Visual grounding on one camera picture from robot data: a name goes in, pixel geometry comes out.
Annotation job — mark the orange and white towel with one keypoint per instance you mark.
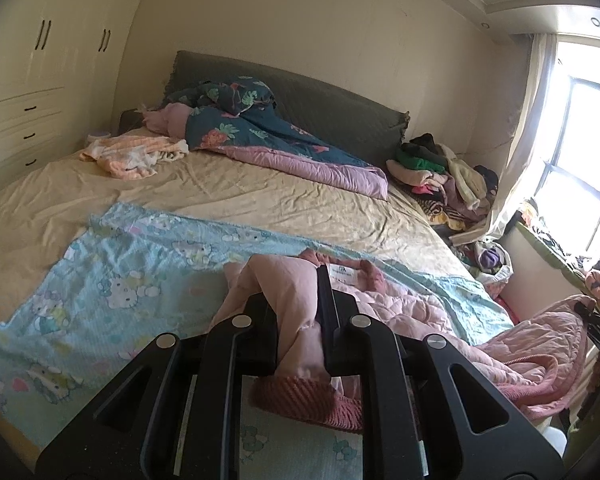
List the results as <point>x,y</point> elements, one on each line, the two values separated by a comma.
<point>130,157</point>

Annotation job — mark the pink crumpled cloth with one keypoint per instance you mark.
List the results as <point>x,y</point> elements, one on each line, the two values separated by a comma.
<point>172,117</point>

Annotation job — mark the light blue cartoon blanket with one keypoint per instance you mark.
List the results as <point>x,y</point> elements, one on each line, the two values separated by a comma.
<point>130,270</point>

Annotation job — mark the window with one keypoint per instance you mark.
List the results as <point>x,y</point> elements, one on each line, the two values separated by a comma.
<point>590,125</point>

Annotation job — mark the grey padded headboard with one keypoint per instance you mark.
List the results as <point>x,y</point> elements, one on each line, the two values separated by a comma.
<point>330,105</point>

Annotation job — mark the white built-in wardrobe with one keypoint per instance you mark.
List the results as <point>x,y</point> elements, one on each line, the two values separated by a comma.
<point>55,85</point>

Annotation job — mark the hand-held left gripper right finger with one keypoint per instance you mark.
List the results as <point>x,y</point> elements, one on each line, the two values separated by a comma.
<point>337,340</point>

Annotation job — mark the dark patterned windowsill cloth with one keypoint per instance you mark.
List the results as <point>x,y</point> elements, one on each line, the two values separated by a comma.
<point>555,245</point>

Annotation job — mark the white curtain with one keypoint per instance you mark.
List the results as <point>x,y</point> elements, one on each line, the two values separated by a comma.
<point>530,125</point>

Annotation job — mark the bed with beige sheet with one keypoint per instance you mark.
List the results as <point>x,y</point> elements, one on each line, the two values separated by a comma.
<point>230,195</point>

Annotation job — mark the pink quilted jacket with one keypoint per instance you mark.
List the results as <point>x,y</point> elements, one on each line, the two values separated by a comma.
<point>295,305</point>

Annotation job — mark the dark floral quilt pink lining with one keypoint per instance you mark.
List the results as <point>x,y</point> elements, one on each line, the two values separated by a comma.
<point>260,130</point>

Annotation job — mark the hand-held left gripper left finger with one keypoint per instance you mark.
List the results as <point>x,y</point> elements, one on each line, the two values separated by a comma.
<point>260,330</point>

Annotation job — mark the pile of mixed clothes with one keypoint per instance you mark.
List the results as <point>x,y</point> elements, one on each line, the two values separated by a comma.
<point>445,175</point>

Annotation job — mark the white bag with purple cloth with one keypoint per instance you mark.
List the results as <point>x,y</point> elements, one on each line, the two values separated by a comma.
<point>492,260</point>

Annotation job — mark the small white round device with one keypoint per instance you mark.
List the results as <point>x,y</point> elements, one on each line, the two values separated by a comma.
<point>99,136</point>

